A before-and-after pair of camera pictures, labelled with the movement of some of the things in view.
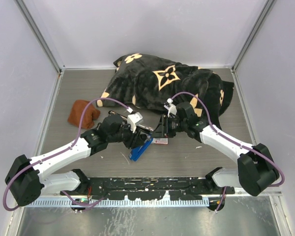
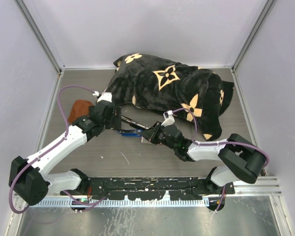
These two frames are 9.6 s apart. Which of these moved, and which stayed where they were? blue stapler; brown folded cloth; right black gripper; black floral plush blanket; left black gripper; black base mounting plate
Moved: left black gripper; blue stapler; right black gripper
Stayed: black floral plush blanket; brown folded cloth; black base mounting plate
